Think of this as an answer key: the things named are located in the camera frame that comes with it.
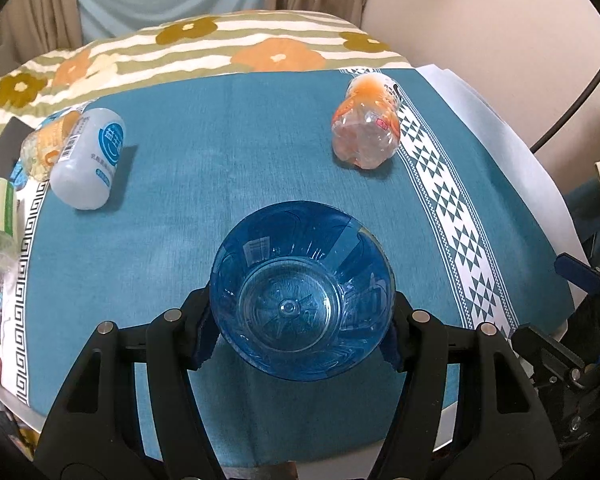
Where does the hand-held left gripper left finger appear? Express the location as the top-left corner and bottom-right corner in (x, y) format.
(32, 289), (227, 480)

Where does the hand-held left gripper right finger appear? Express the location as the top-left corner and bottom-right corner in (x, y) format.
(374, 291), (564, 480)

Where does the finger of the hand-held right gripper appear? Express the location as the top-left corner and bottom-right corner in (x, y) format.
(554, 254), (600, 301)
(511, 326), (600, 392)

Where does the blue transparent plastic cup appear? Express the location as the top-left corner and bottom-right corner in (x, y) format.
(209, 201), (397, 381)

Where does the teal patterned tablecloth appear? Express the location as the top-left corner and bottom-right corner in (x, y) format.
(0, 67), (576, 467)

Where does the white plastic bottle blue label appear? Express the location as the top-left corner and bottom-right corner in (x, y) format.
(49, 108), (127, 211)

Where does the crumpled clear bottle orange label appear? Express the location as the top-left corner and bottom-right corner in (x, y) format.
(331, 72), (402, 170)

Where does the floral striped blanket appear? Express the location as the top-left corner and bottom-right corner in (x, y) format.
(0, 10), (412, 163)

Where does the beige curtain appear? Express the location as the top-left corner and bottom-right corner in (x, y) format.
(0, 0), (367, 63)

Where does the black cable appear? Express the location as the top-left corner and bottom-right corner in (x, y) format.
(530, 46), (600, 154)

